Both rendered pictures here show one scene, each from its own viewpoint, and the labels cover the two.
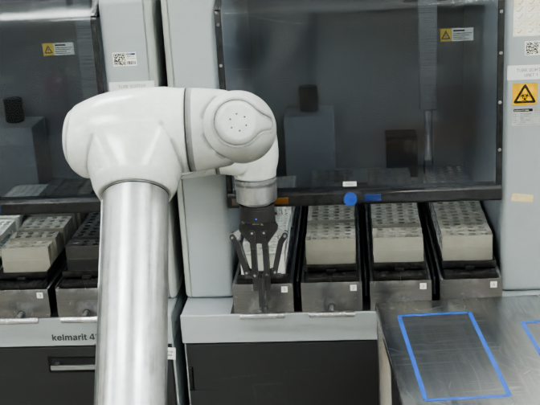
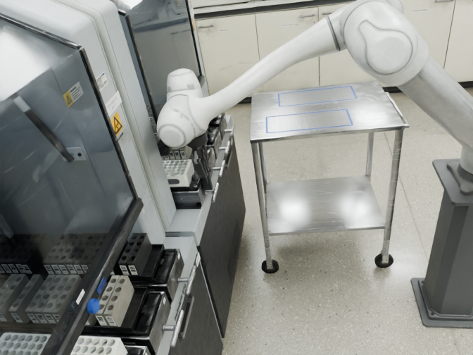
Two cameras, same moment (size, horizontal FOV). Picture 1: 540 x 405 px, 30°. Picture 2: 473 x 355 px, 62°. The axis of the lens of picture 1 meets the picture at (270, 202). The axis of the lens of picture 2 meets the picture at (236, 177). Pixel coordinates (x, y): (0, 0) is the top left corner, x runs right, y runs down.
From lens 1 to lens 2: 2.13 m
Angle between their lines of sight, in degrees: 73
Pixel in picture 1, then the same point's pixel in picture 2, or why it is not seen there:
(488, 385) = (338, 113)
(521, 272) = not seen: hidden behind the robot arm
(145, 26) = (98, 46)
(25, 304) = (162, 318)
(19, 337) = (167, 344)
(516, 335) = (292, 108)
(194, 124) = not seen: hidden behind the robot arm
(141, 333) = not seen: outside the picture
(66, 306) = (172, 289)
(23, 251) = (120, 296)
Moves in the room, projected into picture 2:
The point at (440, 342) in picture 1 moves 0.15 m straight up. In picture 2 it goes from (298, 122) to (295, 89)
